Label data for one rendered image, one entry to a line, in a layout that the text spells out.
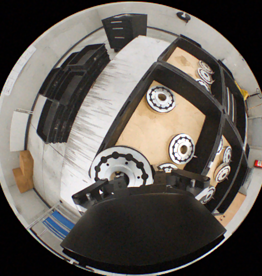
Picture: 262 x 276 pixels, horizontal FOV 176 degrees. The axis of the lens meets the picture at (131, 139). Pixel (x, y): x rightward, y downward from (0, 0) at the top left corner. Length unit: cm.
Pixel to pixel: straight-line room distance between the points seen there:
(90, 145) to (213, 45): 365
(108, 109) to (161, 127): 28
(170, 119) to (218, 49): 341
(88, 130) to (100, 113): 11
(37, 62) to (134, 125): 277
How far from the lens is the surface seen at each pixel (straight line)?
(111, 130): 22
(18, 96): 274
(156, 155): 33
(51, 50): 300
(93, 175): 16
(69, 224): 208
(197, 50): 68
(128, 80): 54
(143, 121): 32
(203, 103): 38
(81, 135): 53
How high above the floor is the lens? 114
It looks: 87 degrees down
